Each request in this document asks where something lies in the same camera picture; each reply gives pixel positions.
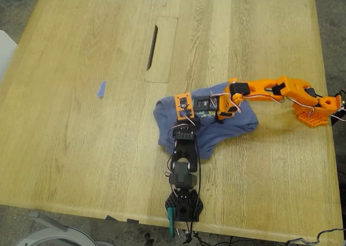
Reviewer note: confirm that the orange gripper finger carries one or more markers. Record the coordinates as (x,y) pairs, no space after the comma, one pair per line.
(219,120)

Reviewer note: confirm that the blue printed T-shirt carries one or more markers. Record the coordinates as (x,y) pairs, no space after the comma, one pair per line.
(232,124)

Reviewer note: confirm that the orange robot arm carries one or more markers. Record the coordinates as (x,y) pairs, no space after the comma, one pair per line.
(286,90)

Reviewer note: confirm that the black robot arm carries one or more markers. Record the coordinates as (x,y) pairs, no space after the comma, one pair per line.
(183,159)

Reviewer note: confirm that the small blue tape piece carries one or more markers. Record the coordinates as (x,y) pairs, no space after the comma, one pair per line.
(101,90)

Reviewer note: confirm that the green table clamp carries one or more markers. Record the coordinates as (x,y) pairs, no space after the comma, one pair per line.
(170,224)

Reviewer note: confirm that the black table clamp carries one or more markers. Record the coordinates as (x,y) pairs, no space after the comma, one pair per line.
(342,108)

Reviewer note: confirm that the grey metal chair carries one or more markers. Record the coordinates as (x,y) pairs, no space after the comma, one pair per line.
(54,235)

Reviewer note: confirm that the white plastic chair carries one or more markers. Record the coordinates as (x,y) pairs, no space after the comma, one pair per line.
(6,54)

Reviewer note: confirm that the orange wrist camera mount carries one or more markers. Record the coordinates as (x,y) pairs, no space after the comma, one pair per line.
(184,105)

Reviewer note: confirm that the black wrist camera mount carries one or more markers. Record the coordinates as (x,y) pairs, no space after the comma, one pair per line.
(205,103)

